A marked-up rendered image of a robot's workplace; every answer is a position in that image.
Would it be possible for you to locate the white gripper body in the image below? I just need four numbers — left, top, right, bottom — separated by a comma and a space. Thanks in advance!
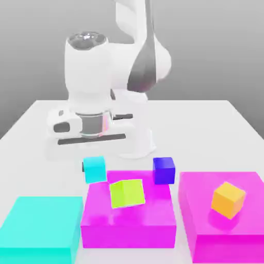
45, 123, 136, 161

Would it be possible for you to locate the small cyan cube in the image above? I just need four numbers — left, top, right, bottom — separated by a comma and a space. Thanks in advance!
82, 156, 108, 185

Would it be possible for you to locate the small yellow-green cube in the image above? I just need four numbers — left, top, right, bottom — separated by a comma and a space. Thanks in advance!
109, 178, 146, 209

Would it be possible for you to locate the small blue cube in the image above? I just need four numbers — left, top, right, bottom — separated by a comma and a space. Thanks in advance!
152, 157, 176, 185

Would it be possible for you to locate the small orange cube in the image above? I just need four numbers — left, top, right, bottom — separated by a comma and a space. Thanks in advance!
210, 181, 246, 220

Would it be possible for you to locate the large cyan box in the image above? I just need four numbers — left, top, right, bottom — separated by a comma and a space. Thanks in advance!
0, 195, 85, 264

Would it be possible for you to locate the large magenta box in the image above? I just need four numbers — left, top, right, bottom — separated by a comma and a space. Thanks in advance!
80, 170, 177, 250
178, 171, 264, 264

